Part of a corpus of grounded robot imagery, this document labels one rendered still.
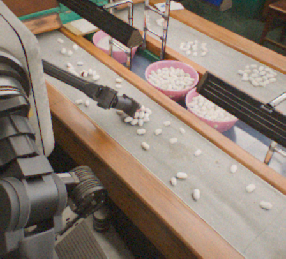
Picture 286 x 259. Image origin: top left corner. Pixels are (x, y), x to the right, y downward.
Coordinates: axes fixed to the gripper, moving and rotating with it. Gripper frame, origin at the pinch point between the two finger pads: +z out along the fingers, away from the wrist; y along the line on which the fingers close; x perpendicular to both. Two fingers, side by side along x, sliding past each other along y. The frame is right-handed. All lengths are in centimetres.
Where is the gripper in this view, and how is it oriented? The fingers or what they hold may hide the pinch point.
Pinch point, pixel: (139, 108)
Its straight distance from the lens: 158.9
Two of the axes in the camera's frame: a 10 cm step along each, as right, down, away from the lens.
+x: -5.1, 8.4, 1.9
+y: -6.7, -5.3, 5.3
